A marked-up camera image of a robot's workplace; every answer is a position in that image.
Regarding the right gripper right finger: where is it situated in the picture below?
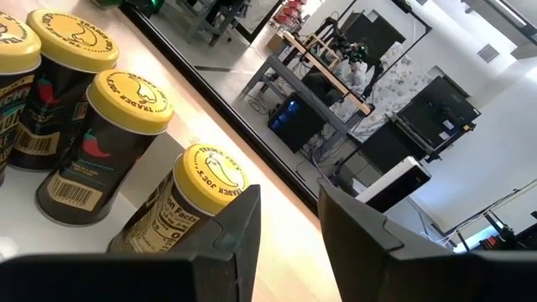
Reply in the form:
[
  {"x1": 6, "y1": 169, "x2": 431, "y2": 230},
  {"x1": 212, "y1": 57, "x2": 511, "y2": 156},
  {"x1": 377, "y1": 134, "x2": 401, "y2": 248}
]
[{"x1": 316, "y1": 183, "x2": 537, "y2": 302}]

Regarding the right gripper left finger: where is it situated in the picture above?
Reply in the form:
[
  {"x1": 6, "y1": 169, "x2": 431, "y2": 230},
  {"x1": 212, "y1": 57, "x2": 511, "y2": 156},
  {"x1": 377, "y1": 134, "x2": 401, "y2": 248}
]
[{"x1": 0, "y1": 183, "x2": 263, "y2": 302}]

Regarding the yellow lid spice jar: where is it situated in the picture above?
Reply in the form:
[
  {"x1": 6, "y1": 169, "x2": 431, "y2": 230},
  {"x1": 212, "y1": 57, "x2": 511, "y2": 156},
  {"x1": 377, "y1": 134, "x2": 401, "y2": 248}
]
[
  {"x1": 35, "y1": 69, "x2": 175, "y2": 227},
  {"x1": 8, "y1": 8, "x2": 121, "y2": 173},
  {"x1": 107, "y1": 143, "x2": 251, "y2": 255},
  {"x1": 0, "y1": 10, "x2": 42, "y2": 188}
]

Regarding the white black box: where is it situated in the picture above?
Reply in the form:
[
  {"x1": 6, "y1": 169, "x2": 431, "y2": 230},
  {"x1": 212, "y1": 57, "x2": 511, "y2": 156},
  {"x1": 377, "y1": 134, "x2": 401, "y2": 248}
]
[{"x1": 355, "y1": 155, "x2": 433, "y2": 214}]

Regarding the black monitor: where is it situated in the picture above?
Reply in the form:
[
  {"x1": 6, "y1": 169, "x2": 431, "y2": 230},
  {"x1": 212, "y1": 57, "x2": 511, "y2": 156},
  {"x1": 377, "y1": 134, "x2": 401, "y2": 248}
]
[{"x1": 396, "y1": 75, "x2": 482, "y2": 163}]

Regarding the patterned white cloth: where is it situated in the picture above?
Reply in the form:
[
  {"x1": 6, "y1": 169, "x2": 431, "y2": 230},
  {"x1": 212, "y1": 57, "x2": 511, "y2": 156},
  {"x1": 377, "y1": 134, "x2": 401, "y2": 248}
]
[{"x1": 331, "y1": 41, "x2": 435, "y2": 142}]

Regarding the computer tower blue light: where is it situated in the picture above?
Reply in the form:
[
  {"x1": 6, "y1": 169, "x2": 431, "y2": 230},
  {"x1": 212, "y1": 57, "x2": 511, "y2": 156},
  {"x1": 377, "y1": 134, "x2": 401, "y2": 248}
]
[{"x1": 267, "y1": 92, "x2": 326, "y2": 154}]

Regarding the wooden workstation table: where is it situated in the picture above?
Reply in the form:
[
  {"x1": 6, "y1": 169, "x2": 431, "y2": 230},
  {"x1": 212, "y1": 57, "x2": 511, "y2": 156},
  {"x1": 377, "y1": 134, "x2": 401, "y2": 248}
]
[{"x1": 283, "y1": 31, "x2": 377, "y2": 117}]

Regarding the black flat panel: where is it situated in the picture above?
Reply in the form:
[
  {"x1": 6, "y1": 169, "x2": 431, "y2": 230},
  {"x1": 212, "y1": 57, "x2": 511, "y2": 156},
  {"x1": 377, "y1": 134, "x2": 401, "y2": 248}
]
[{"x1": 341, "y1": 11, "x2": 407, "y2": 60}]

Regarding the red items stack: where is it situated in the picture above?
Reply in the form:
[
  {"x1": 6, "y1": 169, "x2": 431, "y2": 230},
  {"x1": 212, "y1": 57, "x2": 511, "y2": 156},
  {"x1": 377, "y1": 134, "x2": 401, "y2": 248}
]
[{"x1": 274, "y1": 0, "x2": 310, "y2": 20}]

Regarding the black aluminium table frame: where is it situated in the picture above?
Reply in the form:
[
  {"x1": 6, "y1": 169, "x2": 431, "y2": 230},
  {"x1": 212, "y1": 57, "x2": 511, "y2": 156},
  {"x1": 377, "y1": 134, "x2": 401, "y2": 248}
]
[{"x1": 119, "y1": 3, "x2": 322, "y2": 217}]

